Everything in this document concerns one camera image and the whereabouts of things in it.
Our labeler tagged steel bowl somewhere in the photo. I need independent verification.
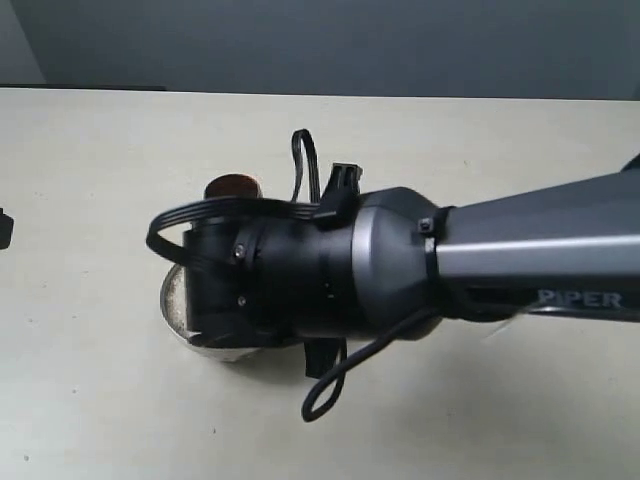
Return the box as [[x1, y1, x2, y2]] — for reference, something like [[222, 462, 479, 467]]
[[160, 264, 260, 363]]

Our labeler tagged black object at left edge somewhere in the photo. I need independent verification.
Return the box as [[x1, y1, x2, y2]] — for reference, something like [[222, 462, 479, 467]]
[[0, 208, 14, 250]]

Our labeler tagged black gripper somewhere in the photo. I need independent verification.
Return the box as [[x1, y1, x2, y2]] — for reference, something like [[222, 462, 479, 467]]
[[189, 314, 346, 381]]

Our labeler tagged black flat ribbon cable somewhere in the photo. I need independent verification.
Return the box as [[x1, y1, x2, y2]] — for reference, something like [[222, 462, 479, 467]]
[[145, 128, 351, 271]]

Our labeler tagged brown wooden cup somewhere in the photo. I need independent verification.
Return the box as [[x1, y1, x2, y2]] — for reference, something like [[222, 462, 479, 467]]
[[203, 173, 262, 199]]

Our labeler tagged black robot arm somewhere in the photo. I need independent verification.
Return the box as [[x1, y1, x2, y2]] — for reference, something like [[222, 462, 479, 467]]
[[184, 162, 639, 378]]

